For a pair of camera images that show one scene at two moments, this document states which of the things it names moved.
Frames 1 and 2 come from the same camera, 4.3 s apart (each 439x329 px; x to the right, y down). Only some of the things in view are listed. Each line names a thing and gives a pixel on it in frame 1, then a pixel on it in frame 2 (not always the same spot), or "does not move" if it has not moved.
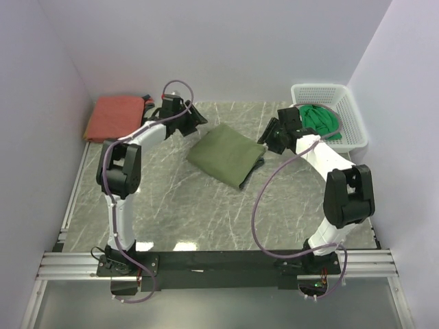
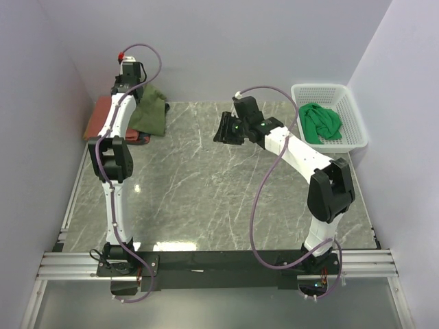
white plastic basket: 338,98 does not move
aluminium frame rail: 84,265 does not move
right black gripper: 266,137 → 223,134
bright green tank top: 320,120 does not move
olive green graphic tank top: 228,155 → 149,116
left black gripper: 195,118 → 119,79
